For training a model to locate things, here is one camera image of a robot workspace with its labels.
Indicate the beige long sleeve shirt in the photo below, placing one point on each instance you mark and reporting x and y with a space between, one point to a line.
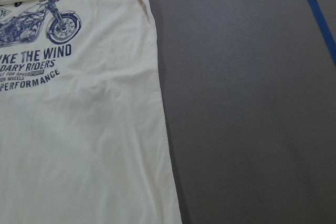
83 133

